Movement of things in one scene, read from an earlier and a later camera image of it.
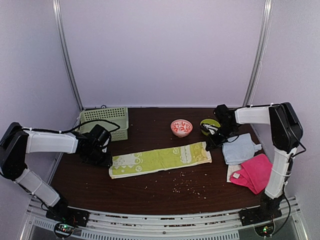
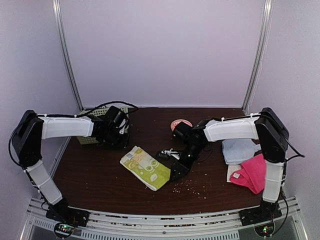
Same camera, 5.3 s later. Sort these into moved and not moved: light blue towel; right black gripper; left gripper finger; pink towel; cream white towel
Moved: right black gripper; left gripper finger
Not moved: cream white towel; pink towel; light blue towel
